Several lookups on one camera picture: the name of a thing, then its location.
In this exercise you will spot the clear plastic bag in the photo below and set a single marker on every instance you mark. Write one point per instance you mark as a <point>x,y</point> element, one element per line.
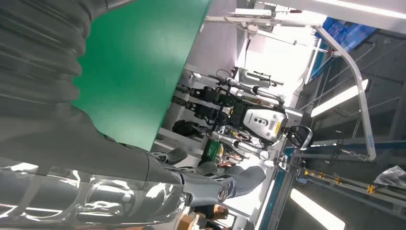
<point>393,176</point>

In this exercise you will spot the aluminium frame rail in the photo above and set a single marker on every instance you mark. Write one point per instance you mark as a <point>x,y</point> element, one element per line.
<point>349,184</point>

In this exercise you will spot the white LED light strip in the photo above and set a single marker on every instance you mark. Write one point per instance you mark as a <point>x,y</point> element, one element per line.
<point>364,8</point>
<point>339,98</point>
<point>317,211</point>

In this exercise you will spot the white gantry frame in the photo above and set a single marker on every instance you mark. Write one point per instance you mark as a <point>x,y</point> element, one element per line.
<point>362,95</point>

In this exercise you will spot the hanging humanoid robot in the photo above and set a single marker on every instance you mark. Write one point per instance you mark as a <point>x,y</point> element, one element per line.
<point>263,123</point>

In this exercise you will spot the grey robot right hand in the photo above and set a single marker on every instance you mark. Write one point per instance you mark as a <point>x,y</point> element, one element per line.
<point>79,177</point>

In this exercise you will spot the green plastic crate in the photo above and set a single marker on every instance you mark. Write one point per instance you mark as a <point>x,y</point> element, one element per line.
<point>212,151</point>

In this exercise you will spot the person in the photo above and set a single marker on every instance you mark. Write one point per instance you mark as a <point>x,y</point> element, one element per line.
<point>206,211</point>

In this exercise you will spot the blue wall banner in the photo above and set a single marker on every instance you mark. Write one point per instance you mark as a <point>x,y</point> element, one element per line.
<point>345,33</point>

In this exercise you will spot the brown cardboard box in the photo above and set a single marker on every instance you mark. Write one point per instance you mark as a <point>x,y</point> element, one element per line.
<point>185,223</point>

